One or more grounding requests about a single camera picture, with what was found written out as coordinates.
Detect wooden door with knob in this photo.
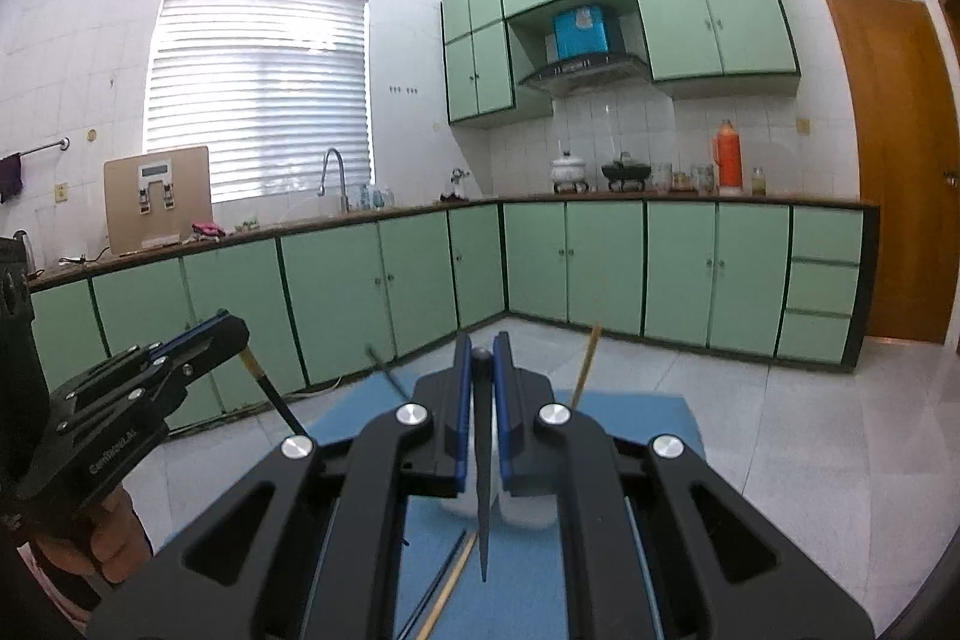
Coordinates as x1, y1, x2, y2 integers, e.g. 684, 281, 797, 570
821, 0, 960, 345

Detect green wall cabinets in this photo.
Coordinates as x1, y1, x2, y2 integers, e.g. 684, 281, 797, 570
439, 0, 802, 127

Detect grey metal chopstick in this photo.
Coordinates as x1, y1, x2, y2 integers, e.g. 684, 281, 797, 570
366, 346, 412, 401
470, 347, 496, 585

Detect white two-compartment utensil holder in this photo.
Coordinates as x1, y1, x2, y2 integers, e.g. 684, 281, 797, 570
437, 492, 562, 534

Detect white window blinds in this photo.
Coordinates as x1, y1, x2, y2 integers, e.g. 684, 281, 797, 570
144, 0, 374, 202

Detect black wok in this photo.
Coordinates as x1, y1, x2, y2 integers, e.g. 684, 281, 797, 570
601, 154, 647, 182

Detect green base cabinets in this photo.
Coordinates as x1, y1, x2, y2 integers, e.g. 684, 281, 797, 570
26, 194, 880, 438

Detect person's left forearm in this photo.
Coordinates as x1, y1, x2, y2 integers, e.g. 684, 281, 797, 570
13, 546, 91, 630

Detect blue tablecloth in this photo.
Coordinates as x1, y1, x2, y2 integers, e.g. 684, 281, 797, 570
154, 377, 702, 640

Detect black range hood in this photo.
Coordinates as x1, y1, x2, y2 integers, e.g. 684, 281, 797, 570
517, 53, 652, 95

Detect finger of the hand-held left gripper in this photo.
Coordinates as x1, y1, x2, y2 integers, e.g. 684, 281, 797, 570
46, 308, 232, 417
60, 314, 251, 432

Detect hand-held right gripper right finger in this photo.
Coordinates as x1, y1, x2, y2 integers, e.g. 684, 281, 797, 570
491, 331, 877, 640

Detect orange thermos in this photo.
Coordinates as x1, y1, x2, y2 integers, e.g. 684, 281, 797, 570
712, 119, 743, 195

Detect person's left hand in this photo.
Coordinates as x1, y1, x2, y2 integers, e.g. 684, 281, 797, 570
30, 492, 155, 611

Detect white cooking pot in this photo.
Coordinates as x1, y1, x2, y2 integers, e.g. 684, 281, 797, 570
551, 149, 587, 185

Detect steel kitchen faucet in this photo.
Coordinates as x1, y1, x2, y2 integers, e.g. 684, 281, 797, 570
319, 147, 351, 214

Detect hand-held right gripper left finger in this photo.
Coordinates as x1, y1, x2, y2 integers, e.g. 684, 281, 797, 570
90, 331, 475, 640

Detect blue box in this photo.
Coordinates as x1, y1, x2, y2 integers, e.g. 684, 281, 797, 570
553, 6, 608, 62

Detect black chopstick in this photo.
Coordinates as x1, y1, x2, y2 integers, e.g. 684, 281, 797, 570
241, 346, 307, 435
396, 529, 467, 640

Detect wooden chopstick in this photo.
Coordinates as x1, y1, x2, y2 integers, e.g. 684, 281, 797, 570
568, 324, 603, 411
415, 532, 479, 640

